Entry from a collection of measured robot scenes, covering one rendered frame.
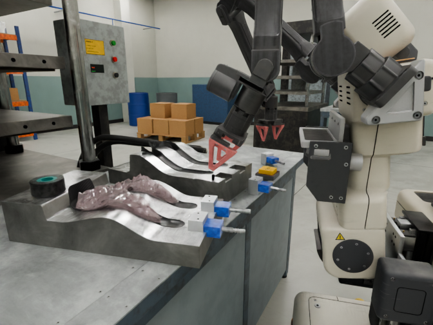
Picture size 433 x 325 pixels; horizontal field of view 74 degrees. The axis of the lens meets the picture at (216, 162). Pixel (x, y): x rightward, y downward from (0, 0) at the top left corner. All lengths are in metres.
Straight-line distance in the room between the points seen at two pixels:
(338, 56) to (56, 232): 0.72
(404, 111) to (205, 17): 8.61
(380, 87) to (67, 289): 0.71
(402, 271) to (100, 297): 0.68
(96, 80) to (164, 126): 4.35
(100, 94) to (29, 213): 0.94
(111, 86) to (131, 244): 1.13
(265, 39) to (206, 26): 8.43
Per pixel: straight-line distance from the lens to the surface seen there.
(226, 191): 0.95
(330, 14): 0.65
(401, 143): 0.85
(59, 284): 0.70
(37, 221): 0.82
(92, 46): 1.63
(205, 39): 9.02
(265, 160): 1.40
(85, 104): 1.43
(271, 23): 0.65
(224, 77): 0.65
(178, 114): 5.98
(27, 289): 0.71
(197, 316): 0.96
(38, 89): 7.98
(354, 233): 0.88
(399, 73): 0.65
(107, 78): 1.67
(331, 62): 0.62
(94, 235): 0.74
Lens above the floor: 1.19
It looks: 16 degrees down
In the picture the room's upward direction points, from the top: straight up
